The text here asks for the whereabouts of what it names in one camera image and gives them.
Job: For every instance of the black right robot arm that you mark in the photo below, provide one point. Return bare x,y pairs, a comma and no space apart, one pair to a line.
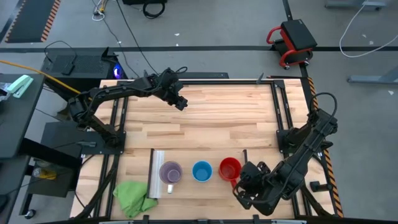
304,155

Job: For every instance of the shiny silver strip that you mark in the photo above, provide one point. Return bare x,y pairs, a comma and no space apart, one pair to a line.
156,174

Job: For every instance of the black desk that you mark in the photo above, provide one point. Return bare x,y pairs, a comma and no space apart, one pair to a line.
18,118

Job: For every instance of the black aluminium table frame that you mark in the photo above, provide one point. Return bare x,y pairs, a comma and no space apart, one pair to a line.
217,82

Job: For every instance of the small black flat device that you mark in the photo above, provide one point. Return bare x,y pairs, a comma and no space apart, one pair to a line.
67,69

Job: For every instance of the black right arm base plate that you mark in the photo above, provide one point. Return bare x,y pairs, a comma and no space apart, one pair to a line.
281,146

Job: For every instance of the black cylinder knob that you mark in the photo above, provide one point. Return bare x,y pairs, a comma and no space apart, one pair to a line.
318,186

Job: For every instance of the grey metal frame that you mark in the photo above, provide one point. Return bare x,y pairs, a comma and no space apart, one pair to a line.
348,4

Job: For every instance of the black orange striped floor mat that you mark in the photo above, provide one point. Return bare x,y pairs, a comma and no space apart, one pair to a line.
31,18

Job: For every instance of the black lower cart shelf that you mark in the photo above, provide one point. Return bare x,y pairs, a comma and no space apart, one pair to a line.
56,186

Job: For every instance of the grey table leg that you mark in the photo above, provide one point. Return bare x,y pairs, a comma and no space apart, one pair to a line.
382,77

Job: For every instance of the green cloth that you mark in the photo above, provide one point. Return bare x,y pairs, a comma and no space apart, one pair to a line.
133,197

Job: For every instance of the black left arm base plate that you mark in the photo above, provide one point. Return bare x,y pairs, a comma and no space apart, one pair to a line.
93,150

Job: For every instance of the red mug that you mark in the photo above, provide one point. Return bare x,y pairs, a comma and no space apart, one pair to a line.
230,169

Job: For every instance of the bottle with yellow liquid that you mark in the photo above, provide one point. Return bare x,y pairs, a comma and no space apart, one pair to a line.
46,175

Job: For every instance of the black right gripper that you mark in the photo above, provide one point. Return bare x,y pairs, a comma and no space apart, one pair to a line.
255,179

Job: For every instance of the blue cup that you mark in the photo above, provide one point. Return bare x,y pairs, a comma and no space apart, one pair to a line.
202,171

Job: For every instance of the black caster wheel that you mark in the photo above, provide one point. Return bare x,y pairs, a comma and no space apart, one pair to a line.
30,214

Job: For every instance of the orange black hazard tape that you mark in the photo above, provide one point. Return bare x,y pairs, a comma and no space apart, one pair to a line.
331,174

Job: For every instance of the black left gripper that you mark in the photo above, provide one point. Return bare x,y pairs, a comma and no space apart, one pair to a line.
171,87

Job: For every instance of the mint green stapler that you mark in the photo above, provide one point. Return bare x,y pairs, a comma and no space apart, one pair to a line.
20,85

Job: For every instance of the black computer tower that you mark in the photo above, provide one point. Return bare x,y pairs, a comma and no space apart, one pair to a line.
87,63

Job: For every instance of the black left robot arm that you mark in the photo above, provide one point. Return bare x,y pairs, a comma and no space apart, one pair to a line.
124,88

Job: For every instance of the red black rolling stool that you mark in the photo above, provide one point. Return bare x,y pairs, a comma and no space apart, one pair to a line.
298,34

